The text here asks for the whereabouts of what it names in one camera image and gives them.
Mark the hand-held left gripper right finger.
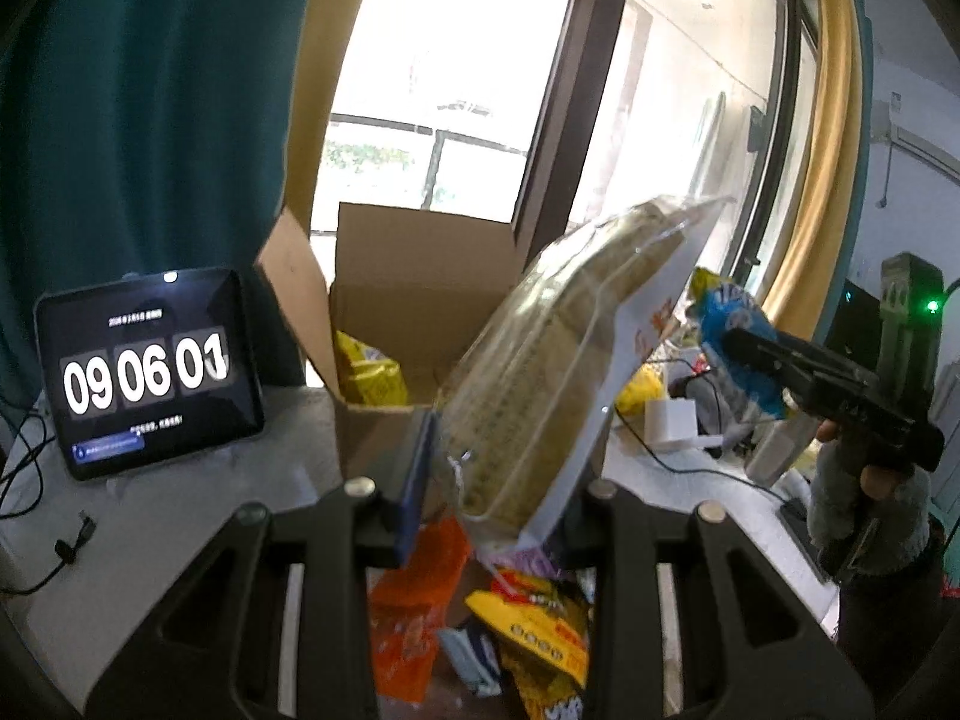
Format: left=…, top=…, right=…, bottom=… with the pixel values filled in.
left=559, top=476, right=875, bottom=720

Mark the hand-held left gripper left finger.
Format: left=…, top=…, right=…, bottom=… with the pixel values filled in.
left=79, top=405, right=440, bottom=720

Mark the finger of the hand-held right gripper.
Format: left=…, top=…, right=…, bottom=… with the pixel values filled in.
left=722, top=326, right=871, bottom=415

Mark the blue white snack packet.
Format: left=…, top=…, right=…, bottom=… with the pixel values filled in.
left=690, top=268, right=788, bottom=422

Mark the orange snack packet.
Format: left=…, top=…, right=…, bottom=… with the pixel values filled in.
left=369, top=517, right=473, bottom=706

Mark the clear cracker pack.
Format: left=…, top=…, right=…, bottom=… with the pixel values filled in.
left=439, top=195, right=736, bottom=552

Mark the yellow black snack packet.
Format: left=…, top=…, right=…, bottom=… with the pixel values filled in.
left=499, top=652, right=593, bottom=720

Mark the brown cardboard box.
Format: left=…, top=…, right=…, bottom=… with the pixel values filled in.
left=255, top=202, right=530, bottom=500

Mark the person's right forearm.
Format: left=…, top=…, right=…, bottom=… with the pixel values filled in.
left=836, top=532, right=950, bottom=661

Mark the person's right hand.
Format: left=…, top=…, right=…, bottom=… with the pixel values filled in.
left=808, top=418, right=932, bottom=580

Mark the black monitor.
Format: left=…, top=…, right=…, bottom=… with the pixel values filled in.
left=821, top=281, right=886, bottom=362

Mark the purple white packet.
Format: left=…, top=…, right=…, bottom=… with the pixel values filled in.
left=480, top=544, right=563, bottom=580

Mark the dark grey cloth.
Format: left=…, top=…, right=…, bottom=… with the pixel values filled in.
left=679, top=373, right=743, bottom=458

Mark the steel bottle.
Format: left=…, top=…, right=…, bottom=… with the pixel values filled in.
left=746, top=412, right=807, bottom=488

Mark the white charger block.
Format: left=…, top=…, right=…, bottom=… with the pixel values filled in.
left=646, top=397, right=721, bottom=452

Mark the yellow plastic bag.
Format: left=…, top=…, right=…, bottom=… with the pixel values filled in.
left=616, top=364, right=665, bottom=415

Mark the small white blue packet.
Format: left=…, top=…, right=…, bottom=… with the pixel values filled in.
left=437, top=626, right=502, bottom=695

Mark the mustard yellow curtain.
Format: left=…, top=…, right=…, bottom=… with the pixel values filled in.
left=761, top=0, right=863, bottom=331
left=285, top=0, right=410, bottom=248

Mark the teal curtain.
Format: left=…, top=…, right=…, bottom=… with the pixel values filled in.
left=844, top=0, right=878, bottom=301
left=0, top=0, right=323, bottom=410

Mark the white textured table cloth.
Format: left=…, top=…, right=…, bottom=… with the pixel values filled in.
left=0, top=386, right=841, bottom=720

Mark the black tablet clock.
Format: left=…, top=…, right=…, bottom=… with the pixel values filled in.
left=34, top=268, right=265, bottom=481

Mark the black balcony railing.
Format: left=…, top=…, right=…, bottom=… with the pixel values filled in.
left=326, top=112, right=526, bottom=212

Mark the black charger cable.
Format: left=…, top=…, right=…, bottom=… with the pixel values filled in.
left=607, top=360, right=807, bottom=505

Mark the white wall air conditioner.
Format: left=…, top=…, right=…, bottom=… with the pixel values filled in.
left=870, top=116, right=960, bottom=181

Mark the dark door frame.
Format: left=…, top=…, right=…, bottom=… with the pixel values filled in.
left=514, top=0, right=638, bottom=245

